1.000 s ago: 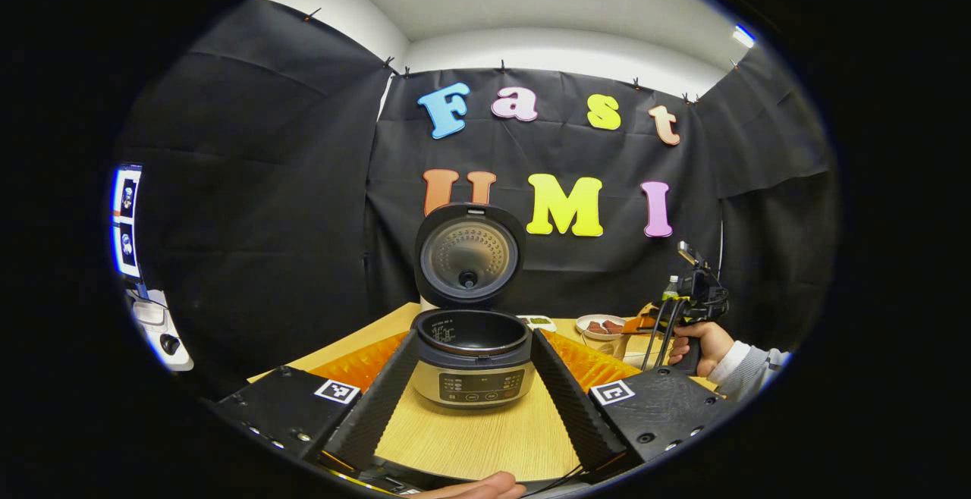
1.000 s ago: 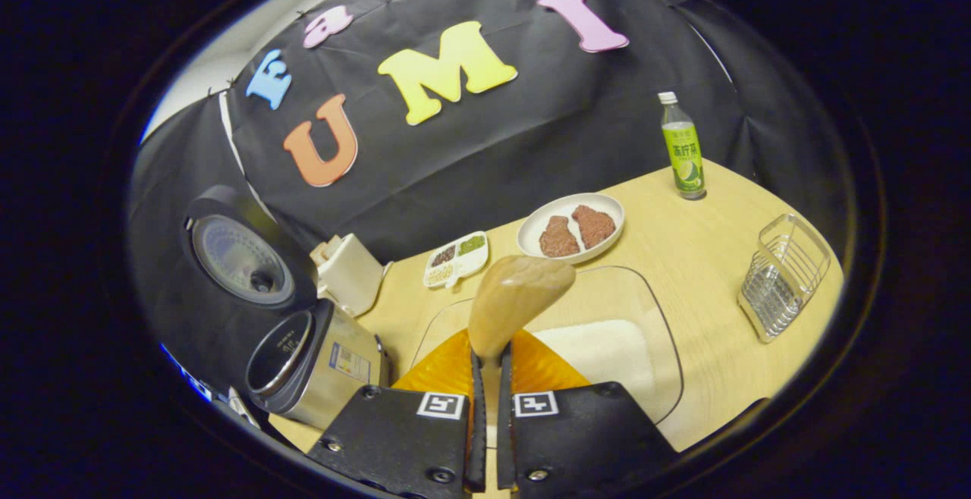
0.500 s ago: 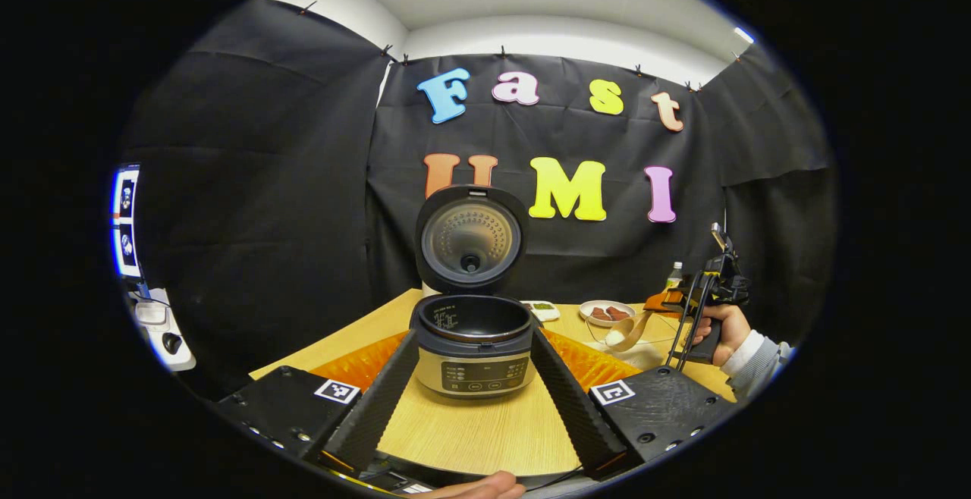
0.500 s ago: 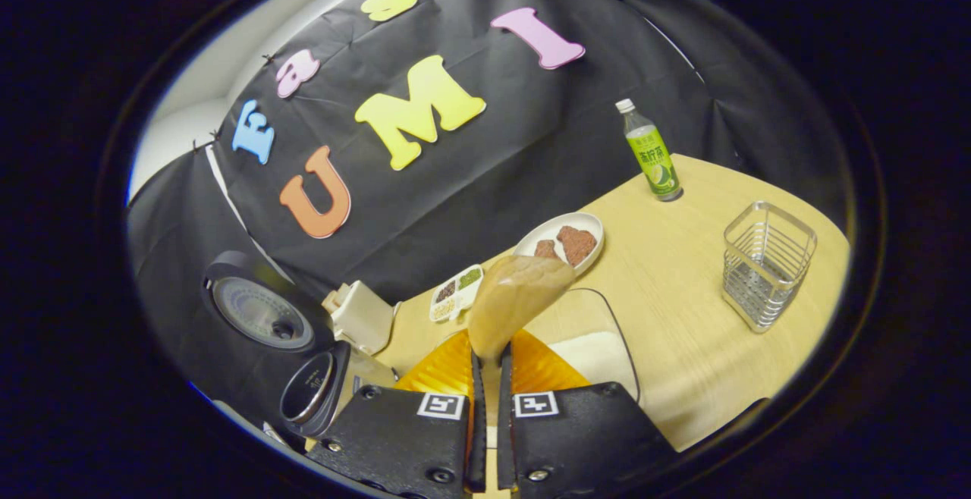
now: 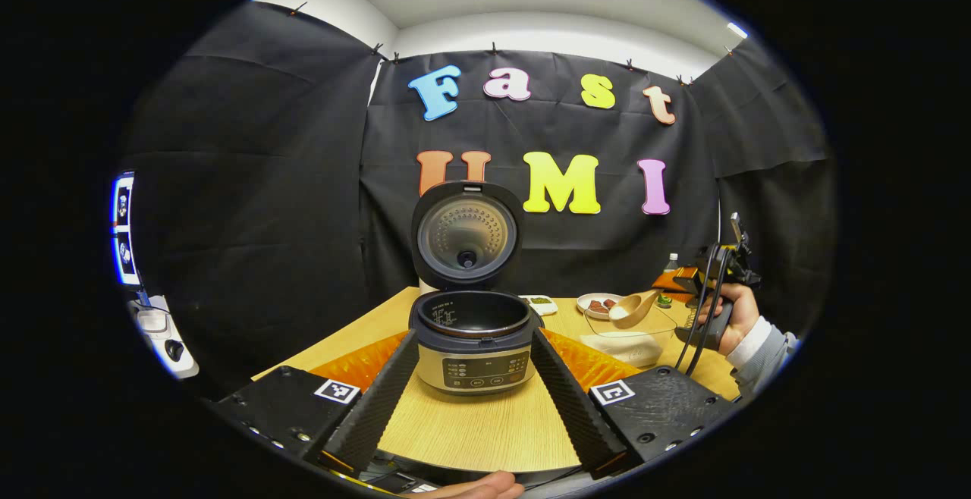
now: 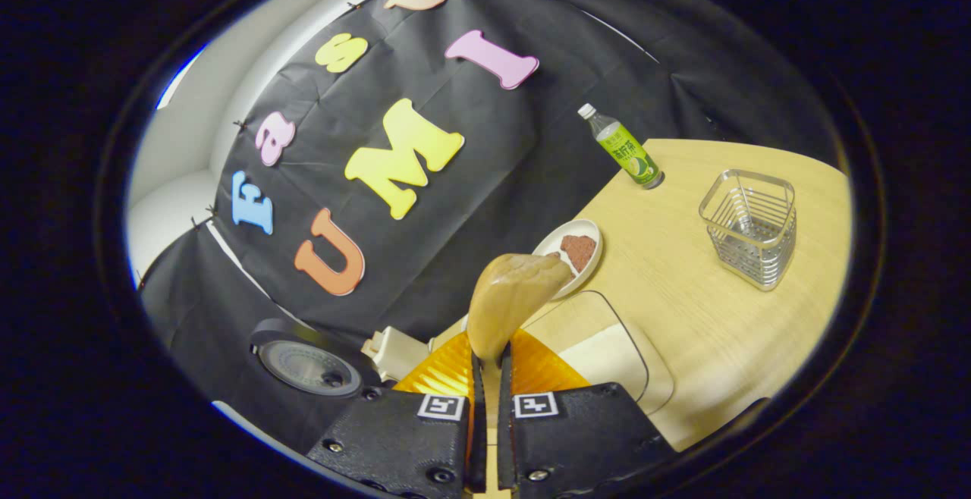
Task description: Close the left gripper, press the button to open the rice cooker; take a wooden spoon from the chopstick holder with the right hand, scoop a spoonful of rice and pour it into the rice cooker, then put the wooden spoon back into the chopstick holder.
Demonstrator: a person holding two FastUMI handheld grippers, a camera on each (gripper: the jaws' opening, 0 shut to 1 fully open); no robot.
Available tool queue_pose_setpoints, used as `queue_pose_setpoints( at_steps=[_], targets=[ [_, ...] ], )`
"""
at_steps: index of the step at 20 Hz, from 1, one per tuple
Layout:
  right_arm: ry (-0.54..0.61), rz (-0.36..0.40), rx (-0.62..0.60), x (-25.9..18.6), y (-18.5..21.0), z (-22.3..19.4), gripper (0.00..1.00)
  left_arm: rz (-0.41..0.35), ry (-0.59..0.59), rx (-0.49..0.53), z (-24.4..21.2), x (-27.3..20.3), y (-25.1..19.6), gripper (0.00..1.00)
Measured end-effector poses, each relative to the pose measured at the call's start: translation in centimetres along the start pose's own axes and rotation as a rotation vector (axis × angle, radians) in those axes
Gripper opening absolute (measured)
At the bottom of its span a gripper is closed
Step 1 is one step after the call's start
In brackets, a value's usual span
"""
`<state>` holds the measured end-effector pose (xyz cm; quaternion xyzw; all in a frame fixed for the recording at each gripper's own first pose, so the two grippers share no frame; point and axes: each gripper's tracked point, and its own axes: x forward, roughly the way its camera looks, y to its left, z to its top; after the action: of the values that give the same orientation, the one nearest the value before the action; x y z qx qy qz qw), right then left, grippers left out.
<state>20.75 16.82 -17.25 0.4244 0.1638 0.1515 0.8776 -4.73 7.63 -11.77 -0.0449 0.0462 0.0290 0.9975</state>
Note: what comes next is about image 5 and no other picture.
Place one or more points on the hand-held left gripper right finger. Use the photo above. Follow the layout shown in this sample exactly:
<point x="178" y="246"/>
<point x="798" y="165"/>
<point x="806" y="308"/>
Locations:
<point x="576" y="408"/>

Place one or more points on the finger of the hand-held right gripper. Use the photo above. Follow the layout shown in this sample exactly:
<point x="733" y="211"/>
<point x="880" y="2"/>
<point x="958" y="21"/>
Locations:
<point x="675" y="280"/>

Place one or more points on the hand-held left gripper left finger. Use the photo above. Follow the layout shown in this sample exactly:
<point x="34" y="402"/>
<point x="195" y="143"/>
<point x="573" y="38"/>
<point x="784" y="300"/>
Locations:
<point x="379" y="408"/>

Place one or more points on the wooden spoon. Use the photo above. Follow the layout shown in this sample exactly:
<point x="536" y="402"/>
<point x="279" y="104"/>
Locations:
<point x="630" y="311"/>

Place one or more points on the white rice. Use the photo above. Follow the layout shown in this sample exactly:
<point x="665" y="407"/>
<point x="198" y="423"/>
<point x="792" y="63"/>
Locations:
<point x="626" y="347"/>

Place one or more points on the black and silver rice cooker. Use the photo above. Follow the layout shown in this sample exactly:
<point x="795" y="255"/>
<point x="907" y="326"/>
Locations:
<point x="470" y="366"/>

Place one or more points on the green label drink bottle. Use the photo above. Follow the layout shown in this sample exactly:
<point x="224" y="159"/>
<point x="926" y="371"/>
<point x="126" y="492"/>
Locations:
<point x="671" y="260"/>

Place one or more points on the white round plate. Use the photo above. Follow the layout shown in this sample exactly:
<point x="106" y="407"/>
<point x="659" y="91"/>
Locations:
<point x="588" y="309"/>

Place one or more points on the white divided grain dish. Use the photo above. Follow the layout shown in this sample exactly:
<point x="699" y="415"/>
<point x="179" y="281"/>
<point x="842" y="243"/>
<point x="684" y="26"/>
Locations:
<point x="540" y="304"/>

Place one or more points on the black backdrop cloth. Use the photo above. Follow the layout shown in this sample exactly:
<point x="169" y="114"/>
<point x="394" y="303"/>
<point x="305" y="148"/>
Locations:
<point x="265" y="218"/>

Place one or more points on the white device with black knob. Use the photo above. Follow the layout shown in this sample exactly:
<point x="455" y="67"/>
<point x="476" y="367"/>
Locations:
<point x="163" y="340"/>

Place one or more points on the small ceiling light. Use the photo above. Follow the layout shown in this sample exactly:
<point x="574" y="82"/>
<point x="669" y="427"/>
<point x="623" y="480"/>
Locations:
<point x="736" y="29"/>

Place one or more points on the lit computer monitor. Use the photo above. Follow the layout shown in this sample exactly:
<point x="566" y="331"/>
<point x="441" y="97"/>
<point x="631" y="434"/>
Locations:
<point x="124" y="230"/>

